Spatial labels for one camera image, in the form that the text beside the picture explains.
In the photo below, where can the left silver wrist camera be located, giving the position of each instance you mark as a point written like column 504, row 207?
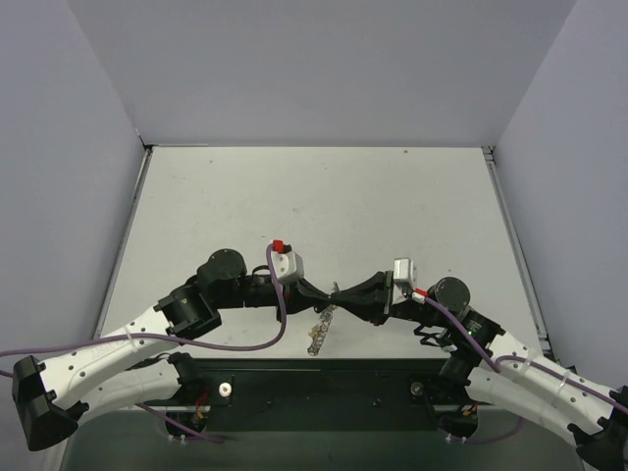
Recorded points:
column 288, row 267

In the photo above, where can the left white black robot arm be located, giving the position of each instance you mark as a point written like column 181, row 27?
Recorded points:
column 55, row 389

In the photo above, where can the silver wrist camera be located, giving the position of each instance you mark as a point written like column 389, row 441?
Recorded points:
column 288, row 267
column 404, row 275

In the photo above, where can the metal ring disc with keyrings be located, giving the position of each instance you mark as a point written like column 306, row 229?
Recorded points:
column 321, row 329

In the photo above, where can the aluminium frame rail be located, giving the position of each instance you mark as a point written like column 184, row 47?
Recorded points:
column 294, row 390

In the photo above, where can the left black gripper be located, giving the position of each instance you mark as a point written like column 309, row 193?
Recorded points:
column 294, row 298

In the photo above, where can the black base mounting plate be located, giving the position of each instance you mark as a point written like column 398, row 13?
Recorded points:
column 461, row 420

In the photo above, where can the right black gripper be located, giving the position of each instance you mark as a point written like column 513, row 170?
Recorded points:
column 388, row 296

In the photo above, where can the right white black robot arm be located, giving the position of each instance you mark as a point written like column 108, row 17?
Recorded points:
column 491, row 365

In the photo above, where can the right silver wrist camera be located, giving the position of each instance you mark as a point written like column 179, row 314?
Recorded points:
column 404, row 275

